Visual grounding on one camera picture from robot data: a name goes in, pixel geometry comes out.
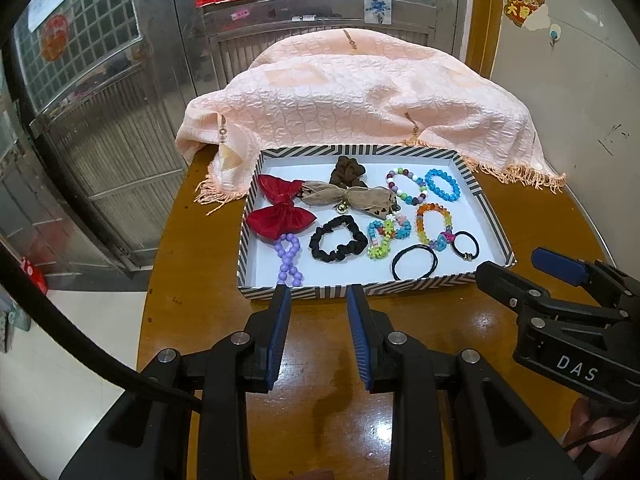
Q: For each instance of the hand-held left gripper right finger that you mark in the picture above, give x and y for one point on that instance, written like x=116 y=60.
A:
x=357 y=340

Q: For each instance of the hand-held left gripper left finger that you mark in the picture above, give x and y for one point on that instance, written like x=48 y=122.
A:
x=280 y=340

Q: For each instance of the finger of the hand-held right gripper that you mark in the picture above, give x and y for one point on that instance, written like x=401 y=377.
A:
x=555 y=265
x=510 y=287

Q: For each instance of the striped white tray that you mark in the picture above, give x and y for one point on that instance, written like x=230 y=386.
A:
x=350 y=272

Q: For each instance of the black scrunchie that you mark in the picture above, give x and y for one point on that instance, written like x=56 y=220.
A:
x=320 y=247

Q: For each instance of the person's right hand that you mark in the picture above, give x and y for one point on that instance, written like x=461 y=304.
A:
x=582 y=417

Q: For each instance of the red satin bow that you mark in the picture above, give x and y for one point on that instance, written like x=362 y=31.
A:
x=280 y=220

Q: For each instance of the beige bow with bell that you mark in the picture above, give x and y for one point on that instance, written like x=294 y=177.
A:
x=365 y=199

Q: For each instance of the brown scrunchie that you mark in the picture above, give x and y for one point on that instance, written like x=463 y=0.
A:
x=347 y=170

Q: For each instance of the pink fringed cloth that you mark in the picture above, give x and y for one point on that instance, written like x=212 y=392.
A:
x=360 y=100

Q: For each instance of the red bag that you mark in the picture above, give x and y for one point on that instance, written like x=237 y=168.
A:
x=32 y=275

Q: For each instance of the metal door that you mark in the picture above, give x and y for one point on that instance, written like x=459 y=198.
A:
x=125 y=135

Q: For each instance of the white blue door sticker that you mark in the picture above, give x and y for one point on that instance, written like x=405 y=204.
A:
x=377 y=10

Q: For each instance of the round red door sticker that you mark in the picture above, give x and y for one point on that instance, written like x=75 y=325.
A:
x=54 y=37

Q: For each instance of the small blue wall sticker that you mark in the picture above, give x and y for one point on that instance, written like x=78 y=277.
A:
x=555 y=35

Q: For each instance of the wooden door frame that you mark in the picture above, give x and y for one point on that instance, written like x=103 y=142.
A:
x=487 y=20

